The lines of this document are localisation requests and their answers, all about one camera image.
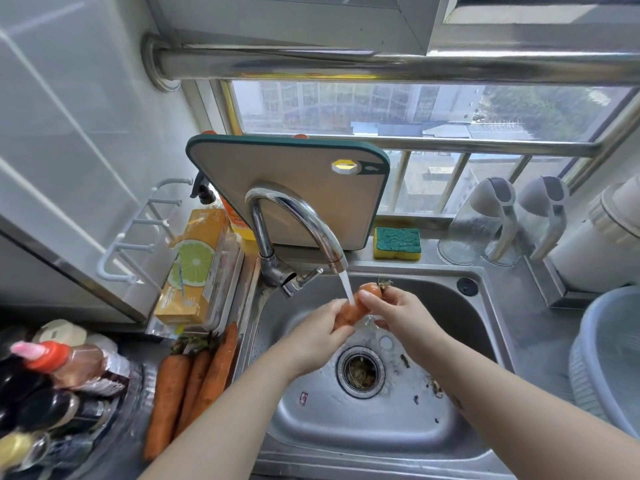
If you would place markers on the person's right hand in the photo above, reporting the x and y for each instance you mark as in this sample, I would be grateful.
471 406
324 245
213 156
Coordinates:
410 319

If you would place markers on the steel overhead pipe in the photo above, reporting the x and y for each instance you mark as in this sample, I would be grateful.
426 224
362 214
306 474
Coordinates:
375 64

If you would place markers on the steel window guard rail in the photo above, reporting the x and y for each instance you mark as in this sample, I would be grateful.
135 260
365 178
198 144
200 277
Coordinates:
485 144

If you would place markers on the white plastic tray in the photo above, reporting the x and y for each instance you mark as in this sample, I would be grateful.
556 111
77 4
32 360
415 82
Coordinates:
238 274

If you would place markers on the white wall hook rack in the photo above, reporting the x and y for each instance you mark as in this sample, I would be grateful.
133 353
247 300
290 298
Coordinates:
120 247

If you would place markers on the beige capped bottle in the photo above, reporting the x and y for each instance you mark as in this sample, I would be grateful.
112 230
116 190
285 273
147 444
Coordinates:
59 332

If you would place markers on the person's right forearm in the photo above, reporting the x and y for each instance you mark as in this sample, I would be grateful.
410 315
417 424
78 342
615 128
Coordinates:
540 419

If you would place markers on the red capped sauce bottle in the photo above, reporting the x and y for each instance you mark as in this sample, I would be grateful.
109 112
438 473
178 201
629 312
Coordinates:
80 367

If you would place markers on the blue plastic colander basin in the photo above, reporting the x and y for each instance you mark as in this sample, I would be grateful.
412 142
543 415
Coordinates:
615 354

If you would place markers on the glass pitcher with grey lid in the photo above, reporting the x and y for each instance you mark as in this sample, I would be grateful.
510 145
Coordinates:
462 239
550 194

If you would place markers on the transparent plastic packet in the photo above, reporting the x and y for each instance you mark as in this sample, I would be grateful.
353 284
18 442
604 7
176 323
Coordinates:
222 277

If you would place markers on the black capped dark bottle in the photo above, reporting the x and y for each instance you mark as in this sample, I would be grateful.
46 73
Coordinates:
17 374

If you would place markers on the chrome faucet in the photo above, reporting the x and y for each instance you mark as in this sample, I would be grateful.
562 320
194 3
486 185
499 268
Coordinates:
265 239

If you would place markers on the white duct pipe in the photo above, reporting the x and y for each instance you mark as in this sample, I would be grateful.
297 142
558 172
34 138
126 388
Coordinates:
590 264

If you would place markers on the orange box with lime picture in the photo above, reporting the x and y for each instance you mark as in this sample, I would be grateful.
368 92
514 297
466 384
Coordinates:
195 262

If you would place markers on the yellow green sponge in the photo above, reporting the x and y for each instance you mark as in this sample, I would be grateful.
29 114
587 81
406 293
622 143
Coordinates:
397 243

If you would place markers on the clear plastic bag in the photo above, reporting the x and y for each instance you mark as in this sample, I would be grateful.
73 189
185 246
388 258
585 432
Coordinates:
164 329

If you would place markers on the orange carrot with leafy stem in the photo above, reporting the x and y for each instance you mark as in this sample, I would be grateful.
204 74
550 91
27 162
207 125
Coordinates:
167 404

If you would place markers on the slim orange carrot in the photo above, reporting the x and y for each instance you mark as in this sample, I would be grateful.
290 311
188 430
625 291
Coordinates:
196 379

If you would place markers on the steel drain strainer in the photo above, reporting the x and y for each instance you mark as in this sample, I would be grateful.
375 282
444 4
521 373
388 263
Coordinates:
361 372

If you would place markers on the person's left forearm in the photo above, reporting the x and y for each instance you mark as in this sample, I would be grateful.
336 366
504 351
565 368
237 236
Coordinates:
215 429

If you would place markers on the yellow dish soap pump bottle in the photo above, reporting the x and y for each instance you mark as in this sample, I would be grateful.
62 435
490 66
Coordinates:
245 230

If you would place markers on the person's left hand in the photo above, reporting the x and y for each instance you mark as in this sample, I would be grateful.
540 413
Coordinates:
315 339

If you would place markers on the window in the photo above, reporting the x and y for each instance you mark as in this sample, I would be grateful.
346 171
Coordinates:
375 107

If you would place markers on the stainless steel sink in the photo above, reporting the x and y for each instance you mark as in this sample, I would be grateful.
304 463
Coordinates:
380 434

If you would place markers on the beige green-rimmed cutting board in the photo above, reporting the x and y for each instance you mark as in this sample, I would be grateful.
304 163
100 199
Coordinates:
270 172

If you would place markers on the dark soy sauce bottle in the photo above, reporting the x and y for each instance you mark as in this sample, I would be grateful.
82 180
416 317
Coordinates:
60 412

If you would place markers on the black sink hole plug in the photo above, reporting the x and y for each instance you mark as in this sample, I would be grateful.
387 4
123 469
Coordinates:
467 286

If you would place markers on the white capped bottle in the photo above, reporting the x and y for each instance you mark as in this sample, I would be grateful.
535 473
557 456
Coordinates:
101 342

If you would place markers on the yellow capped bottle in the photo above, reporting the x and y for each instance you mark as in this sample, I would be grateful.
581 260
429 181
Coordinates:
15 449

